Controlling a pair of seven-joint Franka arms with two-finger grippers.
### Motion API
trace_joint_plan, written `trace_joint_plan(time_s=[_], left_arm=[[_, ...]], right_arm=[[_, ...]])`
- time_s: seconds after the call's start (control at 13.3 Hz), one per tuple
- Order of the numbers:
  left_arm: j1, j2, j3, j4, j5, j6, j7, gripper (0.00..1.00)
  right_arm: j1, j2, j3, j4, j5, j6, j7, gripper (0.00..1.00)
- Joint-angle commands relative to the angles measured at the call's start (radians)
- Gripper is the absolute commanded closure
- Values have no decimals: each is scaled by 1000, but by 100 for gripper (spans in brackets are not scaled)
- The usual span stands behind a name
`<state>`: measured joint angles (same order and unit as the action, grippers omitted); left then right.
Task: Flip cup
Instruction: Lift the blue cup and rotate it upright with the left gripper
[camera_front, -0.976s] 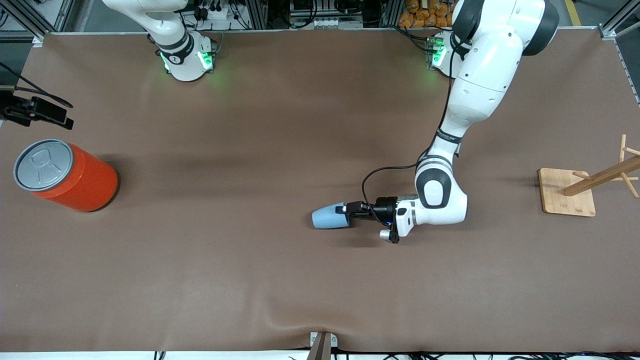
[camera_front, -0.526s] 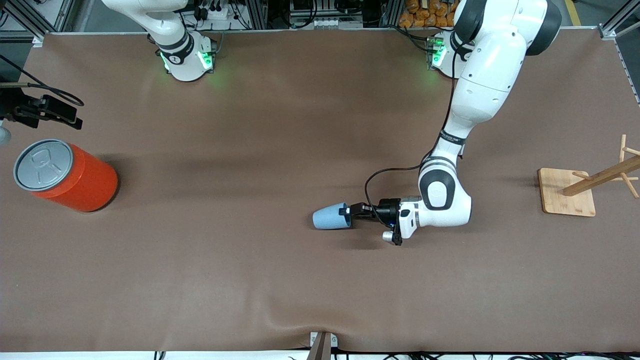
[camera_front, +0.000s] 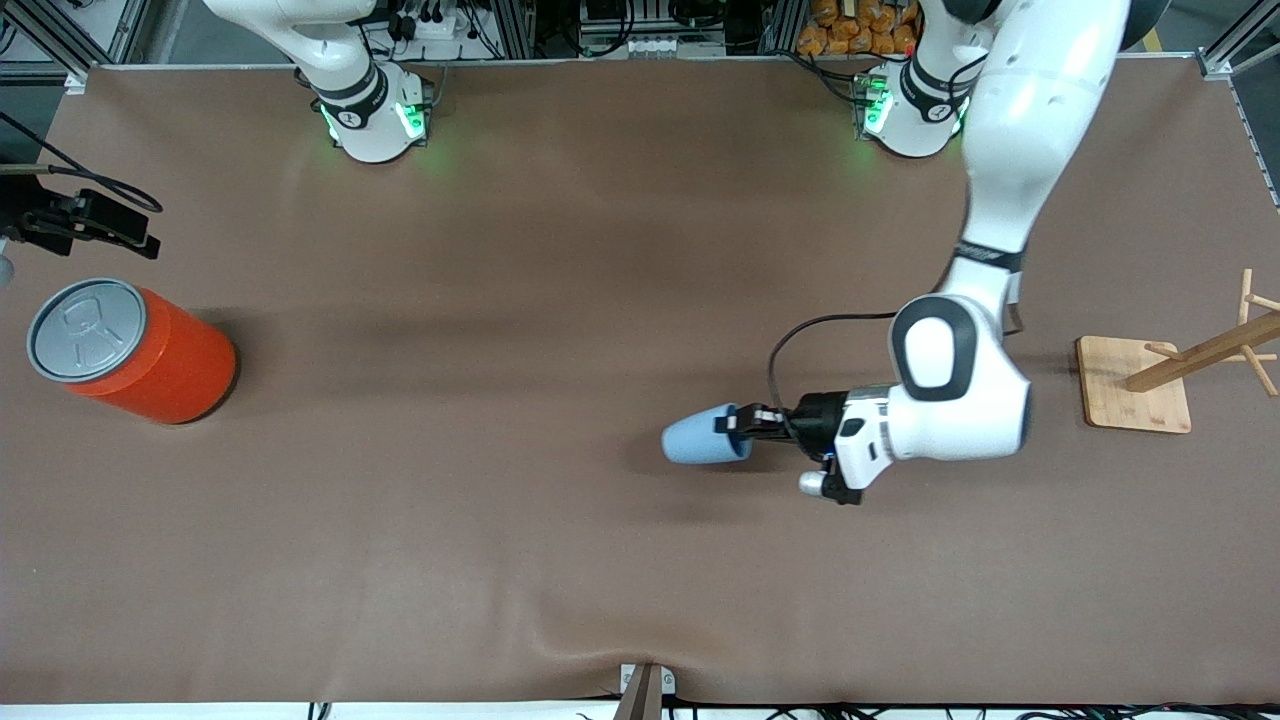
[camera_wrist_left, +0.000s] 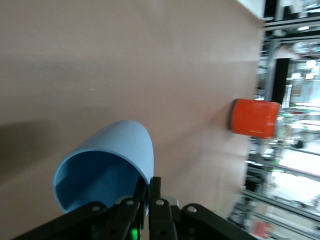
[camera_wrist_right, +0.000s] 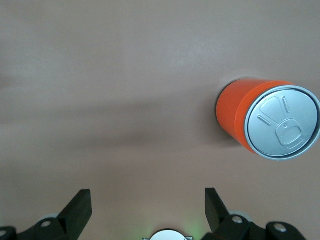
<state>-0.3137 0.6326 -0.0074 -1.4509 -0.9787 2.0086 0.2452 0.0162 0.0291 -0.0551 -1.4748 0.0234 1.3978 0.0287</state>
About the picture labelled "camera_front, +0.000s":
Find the light blue cup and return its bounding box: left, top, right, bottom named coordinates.
left=661, top=402, right=754, bottom=466

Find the orange can with grey lid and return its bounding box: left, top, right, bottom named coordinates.
left=27, top=278, right=239, bottom=426

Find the brown table cloth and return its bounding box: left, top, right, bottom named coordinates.
left=0, top=55, right=1280, bottom=706

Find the wooden mug tree stand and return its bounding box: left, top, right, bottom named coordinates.
left=1076, top=268, right=1280, bottom=434

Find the white power strip with plugs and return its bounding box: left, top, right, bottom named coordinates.
left=398, top=10, right=498, bottom=61

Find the long white socket strip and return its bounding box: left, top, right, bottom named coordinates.
left=582, top=36, right=727, bottom=59

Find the orange snack bag pile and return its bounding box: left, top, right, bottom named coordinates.
left=797, top=0, right=921, bottom=57

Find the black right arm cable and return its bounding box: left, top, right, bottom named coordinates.
left=0, top=110, right=164, bottom=214

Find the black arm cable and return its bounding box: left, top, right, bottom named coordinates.
left=0, top=110, right=164, bottom=214
left=768, top=312, right=1026, bottom=426

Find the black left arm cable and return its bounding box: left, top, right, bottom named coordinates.
left=768, top=312, right=1026, bottom=426

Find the aluminium corner frame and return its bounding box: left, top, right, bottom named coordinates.
left=0, top=0, right=151, bottom=93
left=1195, top=8, right=1280, bottom=81

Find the grey metal table bracket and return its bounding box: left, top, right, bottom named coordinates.
left=620, top=663, right=676, bottom=696

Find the brown post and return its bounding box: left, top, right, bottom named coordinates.
left=612, top=666, right=663, bottom=720

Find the aluminium frame post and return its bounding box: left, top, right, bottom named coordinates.
left=497, top=0, right=536, bottom=59
left=762, top=0, right=809, bottom=56

